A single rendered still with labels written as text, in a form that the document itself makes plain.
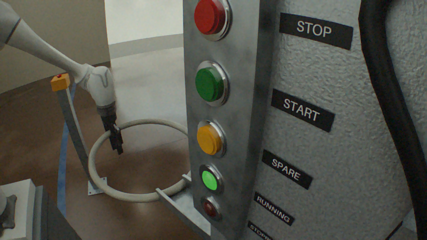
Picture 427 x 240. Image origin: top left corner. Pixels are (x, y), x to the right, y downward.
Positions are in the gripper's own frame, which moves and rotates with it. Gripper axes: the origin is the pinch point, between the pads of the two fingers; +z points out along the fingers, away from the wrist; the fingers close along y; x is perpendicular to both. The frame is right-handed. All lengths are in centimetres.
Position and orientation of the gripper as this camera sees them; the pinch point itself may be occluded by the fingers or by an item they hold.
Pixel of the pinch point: (116, 146)
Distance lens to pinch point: 113.7
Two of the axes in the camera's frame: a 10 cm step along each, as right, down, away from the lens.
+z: -0.5, 8.2, 5.7
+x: 5.6, -4.5, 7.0
